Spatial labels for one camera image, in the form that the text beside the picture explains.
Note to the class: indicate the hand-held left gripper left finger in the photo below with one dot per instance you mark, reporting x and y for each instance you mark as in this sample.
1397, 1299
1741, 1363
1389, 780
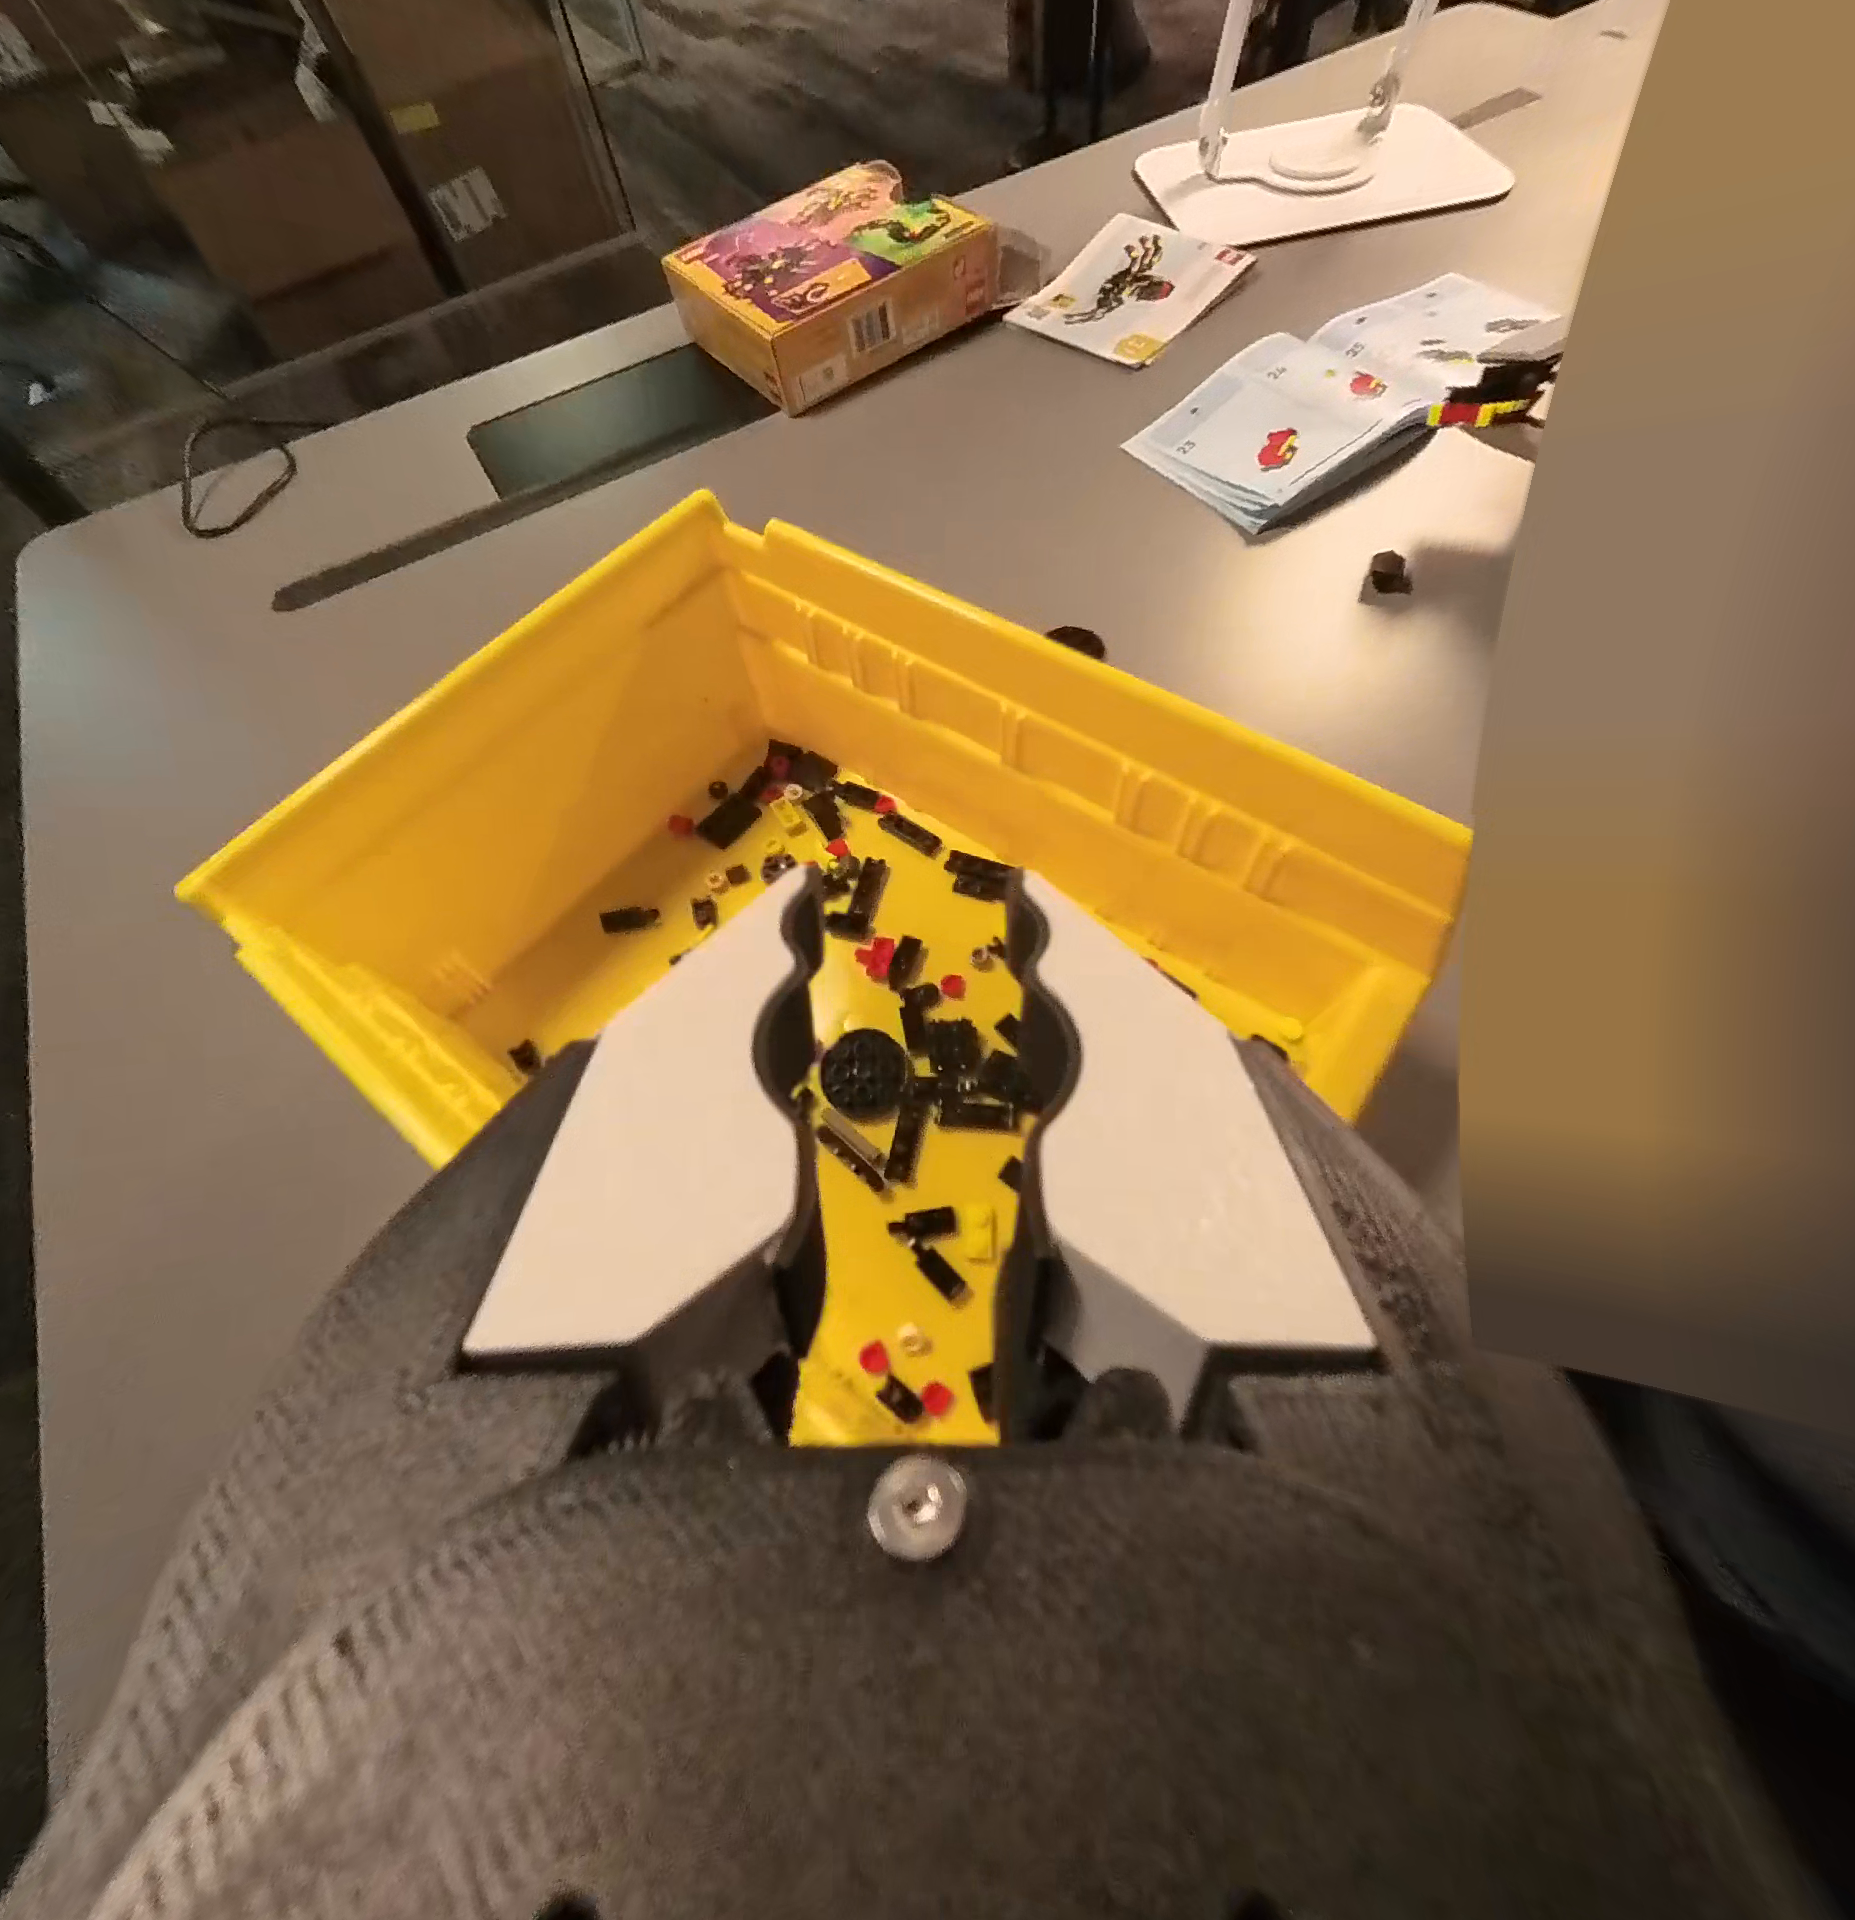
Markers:
643, 1185

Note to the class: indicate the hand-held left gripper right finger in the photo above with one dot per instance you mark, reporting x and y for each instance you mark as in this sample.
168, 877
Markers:
1197, 1200

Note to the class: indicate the pile of lego pieces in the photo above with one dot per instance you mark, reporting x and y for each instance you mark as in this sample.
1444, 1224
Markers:
942, 1051

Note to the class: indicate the yellow plastic bin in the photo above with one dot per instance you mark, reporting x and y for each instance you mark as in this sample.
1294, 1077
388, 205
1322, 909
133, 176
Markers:
537, 809

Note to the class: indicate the long black red lego tail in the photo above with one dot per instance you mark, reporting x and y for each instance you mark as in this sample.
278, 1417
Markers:
1497, 398

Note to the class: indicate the black lego piece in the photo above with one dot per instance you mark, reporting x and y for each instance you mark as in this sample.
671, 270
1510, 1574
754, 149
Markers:
1386, 575

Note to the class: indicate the orange cardboard lego box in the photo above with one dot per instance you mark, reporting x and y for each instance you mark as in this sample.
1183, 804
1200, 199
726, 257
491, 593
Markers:
836, 285

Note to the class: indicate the open instruction booklet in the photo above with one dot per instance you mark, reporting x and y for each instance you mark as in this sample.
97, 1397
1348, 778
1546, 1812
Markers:
1319, 403

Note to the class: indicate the closed instruction booklet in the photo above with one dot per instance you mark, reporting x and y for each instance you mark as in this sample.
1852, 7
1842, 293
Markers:
1128, 285

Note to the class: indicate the pile of cardboard boxes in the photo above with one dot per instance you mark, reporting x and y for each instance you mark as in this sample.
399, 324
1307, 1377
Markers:
298, 182

